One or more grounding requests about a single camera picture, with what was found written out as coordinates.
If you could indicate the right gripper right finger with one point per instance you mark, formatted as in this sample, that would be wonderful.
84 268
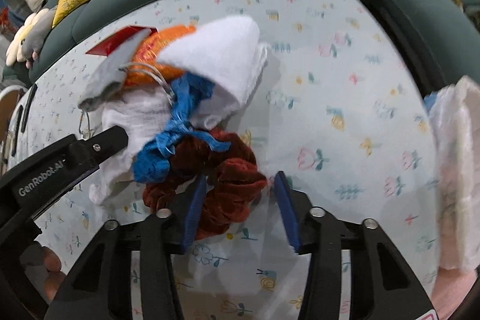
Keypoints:
354 268

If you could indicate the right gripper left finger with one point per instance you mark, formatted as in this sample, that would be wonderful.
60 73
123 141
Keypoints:
98 286

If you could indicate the blue ribbon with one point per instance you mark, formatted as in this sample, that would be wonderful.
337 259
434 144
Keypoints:
152 162

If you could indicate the brown velvet scrunchie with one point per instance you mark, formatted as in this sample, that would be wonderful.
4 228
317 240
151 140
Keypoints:
232 175

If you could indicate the white paper towel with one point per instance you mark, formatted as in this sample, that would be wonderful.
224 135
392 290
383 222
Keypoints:
226 52

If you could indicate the white lined trash bin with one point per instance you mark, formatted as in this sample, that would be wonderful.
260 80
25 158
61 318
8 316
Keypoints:
453 114

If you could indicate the left hand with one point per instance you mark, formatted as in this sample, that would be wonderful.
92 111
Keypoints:
43 268

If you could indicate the white round chair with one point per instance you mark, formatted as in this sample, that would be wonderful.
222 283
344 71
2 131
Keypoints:
10 97

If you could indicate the black remote on table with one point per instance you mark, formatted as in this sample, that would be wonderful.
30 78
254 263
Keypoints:
27 107

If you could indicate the small daisy cushion left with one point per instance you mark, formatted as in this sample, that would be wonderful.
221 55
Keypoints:
14 51

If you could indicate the grey plush toy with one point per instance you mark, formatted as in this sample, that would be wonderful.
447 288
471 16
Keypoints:
32 44

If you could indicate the red paper piece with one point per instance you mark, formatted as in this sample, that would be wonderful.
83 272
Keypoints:
109 44

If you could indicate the orange crumpled wrapper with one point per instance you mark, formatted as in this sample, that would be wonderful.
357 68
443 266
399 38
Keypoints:
146 56

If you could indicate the floral light blue tablecloth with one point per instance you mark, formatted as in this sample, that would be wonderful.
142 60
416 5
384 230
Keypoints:
336 109

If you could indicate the grey drawstring pouch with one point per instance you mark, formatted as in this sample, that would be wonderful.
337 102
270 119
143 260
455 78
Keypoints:
110 76

